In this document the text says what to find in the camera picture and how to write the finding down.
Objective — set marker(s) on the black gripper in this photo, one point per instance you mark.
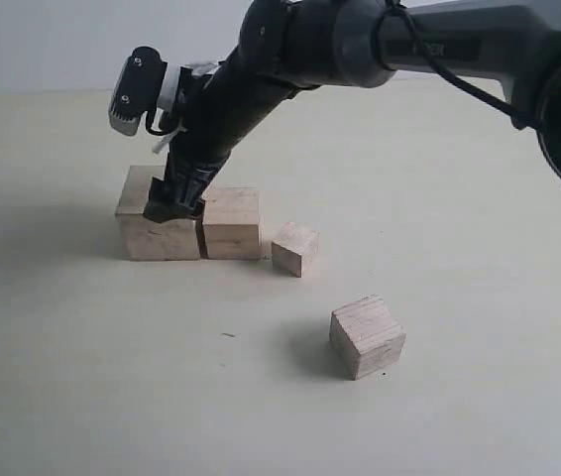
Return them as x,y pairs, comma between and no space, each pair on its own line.
218,105

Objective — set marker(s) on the second largest wooden cube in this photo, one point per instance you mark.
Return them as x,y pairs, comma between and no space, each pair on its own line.
231,223

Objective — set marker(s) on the smallest wooden cube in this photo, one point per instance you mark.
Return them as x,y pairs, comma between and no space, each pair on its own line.
294,248

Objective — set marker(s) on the third largest wooden cube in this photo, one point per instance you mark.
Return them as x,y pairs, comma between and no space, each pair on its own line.
365,336

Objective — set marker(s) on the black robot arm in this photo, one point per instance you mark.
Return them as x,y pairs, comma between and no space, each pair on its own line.
504,53

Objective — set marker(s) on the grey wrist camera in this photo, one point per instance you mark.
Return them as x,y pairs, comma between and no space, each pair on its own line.
146,88

